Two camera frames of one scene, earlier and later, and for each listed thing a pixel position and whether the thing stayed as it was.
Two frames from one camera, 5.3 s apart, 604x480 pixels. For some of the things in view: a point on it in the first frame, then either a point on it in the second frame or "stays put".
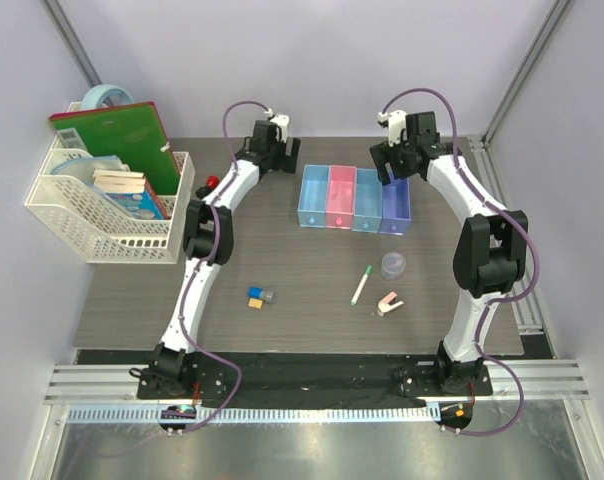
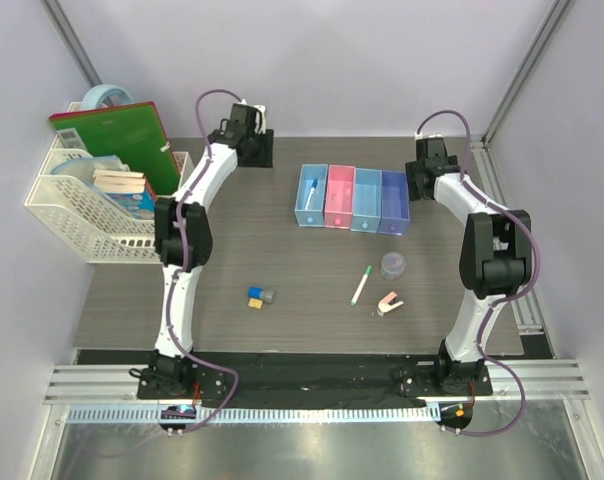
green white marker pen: (361, 285) stays put
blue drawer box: (369, 197) stays put
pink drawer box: (341, 197) stays put
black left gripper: (286, 161) -> (266, 159)
